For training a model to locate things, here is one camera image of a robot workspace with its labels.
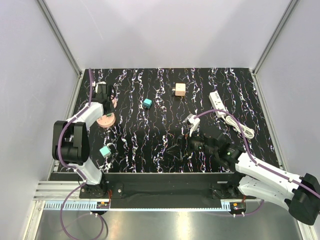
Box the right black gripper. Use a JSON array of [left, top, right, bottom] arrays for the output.
[[166, 125, 217, 160]]

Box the pink cube socket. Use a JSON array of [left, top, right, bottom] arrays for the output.
[[172, 83, 186, 97]]

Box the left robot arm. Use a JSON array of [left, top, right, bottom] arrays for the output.
[[52, 82, 117, 198]]

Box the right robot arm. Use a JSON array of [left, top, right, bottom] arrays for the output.
[[176, 132, 320, 226]]

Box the teal plug adapter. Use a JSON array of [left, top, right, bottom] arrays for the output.
[[142, 98, 153, 109]]

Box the mint plug adapter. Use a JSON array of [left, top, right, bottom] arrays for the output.
[[99, 146, 112, 158]]

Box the pink round socket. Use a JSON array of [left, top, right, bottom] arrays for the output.
[[96, 113, 116, 128]]

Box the white power strip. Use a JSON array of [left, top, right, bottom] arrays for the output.
[[209, 91, 227, 118]]

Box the pink coiled cable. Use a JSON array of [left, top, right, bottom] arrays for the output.
[[109, 89, 118, 109]]

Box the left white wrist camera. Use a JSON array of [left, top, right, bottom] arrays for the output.
[[92, 81, 106, 93]]

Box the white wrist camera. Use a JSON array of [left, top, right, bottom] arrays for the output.
[[184, 114, 200, 137], [92, 81, 106, 93]]

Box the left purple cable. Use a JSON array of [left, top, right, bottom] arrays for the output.
[[59, 68, 110, 240]]

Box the purple cable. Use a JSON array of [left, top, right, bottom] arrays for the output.
[[59, 68, 110, 240], [194, 109, 320, 198]]

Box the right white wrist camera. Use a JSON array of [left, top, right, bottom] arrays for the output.
[[184, 114, 200, 137]]

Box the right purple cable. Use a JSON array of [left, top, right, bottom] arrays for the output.
[[194, 109, 320, 198]]

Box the white power strip cord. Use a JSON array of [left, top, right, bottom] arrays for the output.
[[223, 115, 255, 140]]

